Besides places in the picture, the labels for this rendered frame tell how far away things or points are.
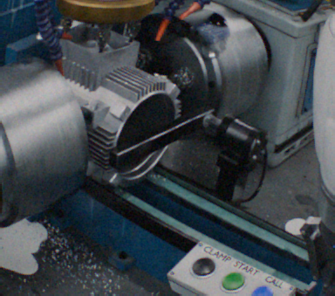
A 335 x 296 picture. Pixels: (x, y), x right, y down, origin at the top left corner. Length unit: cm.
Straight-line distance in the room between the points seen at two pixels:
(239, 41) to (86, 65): 33
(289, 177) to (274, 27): 35
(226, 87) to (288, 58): 25
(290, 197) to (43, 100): 71
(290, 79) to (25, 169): 75
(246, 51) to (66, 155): 49
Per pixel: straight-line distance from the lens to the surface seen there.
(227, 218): 134
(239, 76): 147
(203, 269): 96
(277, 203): 163
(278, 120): 170
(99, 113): 127
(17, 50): 130
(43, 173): 112
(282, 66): 165
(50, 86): 115
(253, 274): 95
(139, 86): 128
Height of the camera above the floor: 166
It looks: 28 degrees down
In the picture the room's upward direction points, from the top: 10 degrees clockwise
